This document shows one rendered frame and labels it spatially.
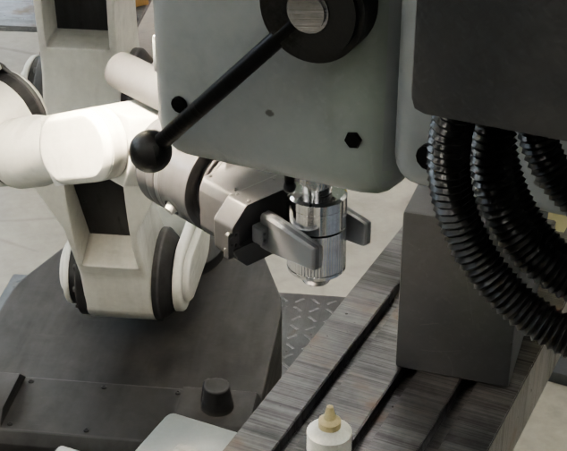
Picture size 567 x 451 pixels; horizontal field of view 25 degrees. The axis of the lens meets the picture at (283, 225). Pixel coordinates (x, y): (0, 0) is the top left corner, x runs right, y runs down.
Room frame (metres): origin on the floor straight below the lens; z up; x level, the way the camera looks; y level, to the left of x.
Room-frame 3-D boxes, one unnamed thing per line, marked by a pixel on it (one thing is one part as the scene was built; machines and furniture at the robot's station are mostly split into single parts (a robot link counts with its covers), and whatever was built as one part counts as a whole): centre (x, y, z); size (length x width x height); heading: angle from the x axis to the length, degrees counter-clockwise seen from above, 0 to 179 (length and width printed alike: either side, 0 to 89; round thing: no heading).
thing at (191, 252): (1.75, 0.23, 0.68); 0.21 x 0.20 x 0.13; 173
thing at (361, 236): (0.91, -0.05, 1.22); 0.06 x 0.02 x 0.03; 43
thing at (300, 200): (0.89, -0.03, 1.25); 0.05 x 0.05 x 0.01
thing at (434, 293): (1.20, -0.21, 1.03); 0.22 x 0.12 x 0.20; 162
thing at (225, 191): (0.95, 0.04, 1.22); 0.13 x 0.12 x 0.10; 133
